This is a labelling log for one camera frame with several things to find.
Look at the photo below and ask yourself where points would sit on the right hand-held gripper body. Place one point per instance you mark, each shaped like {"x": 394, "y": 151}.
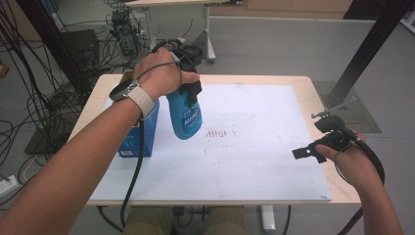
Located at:
{"x": 334, "y": 133}

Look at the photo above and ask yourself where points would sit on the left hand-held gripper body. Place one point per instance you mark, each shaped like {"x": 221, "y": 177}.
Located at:
{"x": 191, "y": 58}

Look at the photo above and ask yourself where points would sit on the blue bottle with white cap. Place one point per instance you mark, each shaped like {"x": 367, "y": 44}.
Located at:
{"x": 187, "y": 120}

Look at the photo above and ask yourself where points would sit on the person's left hand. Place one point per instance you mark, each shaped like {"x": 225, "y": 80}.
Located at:
{"x": 160, "y": 76}

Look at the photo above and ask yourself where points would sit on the person's right hand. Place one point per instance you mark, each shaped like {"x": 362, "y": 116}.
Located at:
{"x": 355, "y": 166}

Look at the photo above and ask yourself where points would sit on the white desk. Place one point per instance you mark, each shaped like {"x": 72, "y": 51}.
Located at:
{"x": 207, "y": 32}

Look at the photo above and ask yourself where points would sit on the white table mat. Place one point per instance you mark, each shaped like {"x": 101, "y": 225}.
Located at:
{"x": 254, "y": 156}

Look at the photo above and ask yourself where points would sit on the blue cardboard box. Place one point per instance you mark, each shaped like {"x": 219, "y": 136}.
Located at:
{"x": 147, "y": 137}

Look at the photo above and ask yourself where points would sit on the white table leg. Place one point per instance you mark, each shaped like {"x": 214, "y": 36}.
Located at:
{"x": 268, "y": 218}

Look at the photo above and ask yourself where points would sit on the black box on floor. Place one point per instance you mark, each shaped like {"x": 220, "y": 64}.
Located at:
{"x": 81, "y": 45}

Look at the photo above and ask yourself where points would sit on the white power strip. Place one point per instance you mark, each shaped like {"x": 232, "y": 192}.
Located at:
{"x": 6, "y": 184}

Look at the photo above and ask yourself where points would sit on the black metal stand post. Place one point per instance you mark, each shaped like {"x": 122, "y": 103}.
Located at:
{"x": 368, "y": 49}
{"x": 55, "y": 42}

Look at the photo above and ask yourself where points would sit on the black stand base plate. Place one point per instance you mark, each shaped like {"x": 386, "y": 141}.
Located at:
{"x": 42, "y": 143}

